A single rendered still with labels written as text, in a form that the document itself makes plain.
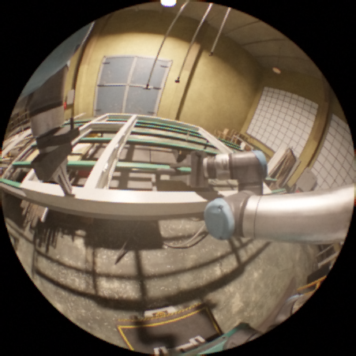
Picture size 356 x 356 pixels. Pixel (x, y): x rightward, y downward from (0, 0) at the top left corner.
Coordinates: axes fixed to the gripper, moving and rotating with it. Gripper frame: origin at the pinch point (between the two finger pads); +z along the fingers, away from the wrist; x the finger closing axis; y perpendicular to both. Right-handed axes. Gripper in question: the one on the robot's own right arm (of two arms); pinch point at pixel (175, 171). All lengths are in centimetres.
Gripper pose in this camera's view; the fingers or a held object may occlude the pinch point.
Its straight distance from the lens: 43.7
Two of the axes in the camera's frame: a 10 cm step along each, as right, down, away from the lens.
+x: -0.1, 9.9, -1.2
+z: -8.5, 0.6, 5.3
